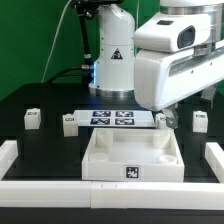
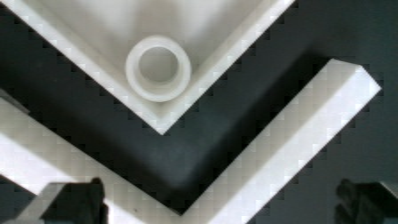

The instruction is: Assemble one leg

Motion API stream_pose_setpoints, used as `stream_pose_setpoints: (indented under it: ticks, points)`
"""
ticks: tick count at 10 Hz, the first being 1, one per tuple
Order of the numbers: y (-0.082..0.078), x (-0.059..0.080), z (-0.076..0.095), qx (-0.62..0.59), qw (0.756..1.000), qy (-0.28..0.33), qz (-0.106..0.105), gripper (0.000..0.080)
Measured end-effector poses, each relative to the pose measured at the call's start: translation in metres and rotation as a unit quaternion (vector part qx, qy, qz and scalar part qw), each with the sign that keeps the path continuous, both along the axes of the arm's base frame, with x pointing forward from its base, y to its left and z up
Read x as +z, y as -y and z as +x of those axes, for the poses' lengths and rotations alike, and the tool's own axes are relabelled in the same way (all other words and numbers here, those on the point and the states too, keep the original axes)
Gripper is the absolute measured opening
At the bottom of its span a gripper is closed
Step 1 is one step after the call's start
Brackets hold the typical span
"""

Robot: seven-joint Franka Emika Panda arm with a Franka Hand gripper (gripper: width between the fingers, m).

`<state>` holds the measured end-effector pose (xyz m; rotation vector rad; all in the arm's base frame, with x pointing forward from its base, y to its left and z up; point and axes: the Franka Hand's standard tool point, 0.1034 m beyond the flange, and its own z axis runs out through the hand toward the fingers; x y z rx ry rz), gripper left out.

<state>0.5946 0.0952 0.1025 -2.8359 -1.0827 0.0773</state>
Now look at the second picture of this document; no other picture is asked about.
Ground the white U-shaped obstacle fence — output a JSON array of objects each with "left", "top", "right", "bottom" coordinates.
[{"left": 0, "top": 60, "right": 381, "bottom": 224}]

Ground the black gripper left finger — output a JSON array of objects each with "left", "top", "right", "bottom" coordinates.
[{"left": 16, "top": 178, "right": 109, "bottom": 224}]

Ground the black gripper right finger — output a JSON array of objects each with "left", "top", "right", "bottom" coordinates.
[{"left": 334, "top": 179, "right": 398, "bottom": 224}]

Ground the white square tabletop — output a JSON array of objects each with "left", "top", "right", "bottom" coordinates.
[{"left": 0, "top": 0, "right": 295, "bottom": 133}]

